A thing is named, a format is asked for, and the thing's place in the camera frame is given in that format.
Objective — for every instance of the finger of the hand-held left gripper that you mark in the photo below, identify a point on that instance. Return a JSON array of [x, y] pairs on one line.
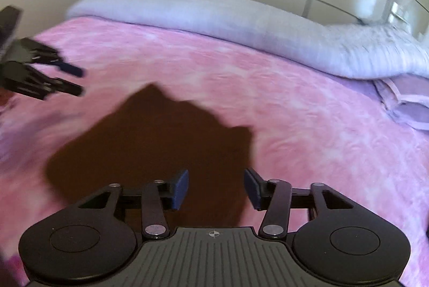
[[67, 87], [72, 69]]

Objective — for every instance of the white plastic rack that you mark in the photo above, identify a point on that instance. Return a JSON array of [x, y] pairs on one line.
[[400, 13]]

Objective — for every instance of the brown knit sweater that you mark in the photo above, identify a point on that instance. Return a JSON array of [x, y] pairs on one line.
[[150, 132]]

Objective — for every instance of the folded lilac cloth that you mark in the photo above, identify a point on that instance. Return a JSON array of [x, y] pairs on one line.
[[409, 106]]

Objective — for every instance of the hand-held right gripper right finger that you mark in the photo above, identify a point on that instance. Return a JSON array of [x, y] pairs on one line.
[[253, 189]]

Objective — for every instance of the lavender striped duvet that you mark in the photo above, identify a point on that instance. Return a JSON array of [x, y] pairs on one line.
[[201, 12]]

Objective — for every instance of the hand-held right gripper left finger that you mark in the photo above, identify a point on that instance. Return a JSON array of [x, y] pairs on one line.
[[179, 189]]

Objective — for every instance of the pink floral blanket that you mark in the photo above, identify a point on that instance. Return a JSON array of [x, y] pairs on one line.
[[301, 126]]

